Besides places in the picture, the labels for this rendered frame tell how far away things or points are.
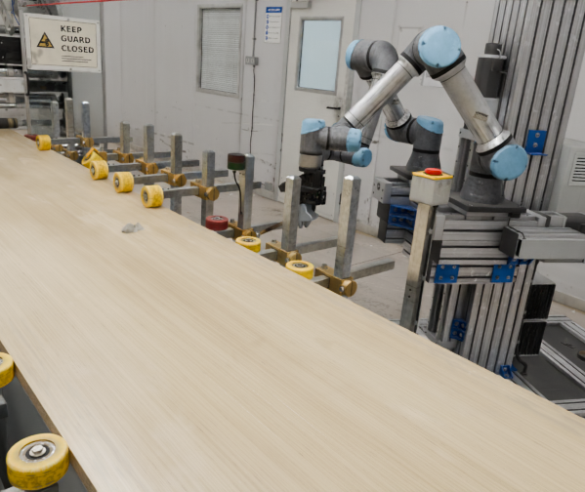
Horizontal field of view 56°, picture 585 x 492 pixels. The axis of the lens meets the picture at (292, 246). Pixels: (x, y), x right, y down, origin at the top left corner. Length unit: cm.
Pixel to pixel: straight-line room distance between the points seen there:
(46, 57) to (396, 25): 267
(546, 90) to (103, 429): 189
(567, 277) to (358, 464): 345
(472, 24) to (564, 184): 234
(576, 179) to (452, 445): 160
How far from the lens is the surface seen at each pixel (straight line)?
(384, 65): 218
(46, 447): 91
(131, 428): 92
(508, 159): 185
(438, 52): 176
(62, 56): 401
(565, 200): 238
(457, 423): 101
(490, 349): 254
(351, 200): 155
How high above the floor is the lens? 145
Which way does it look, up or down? 19 degrees down
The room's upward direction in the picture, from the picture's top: 5 degrees clockwise
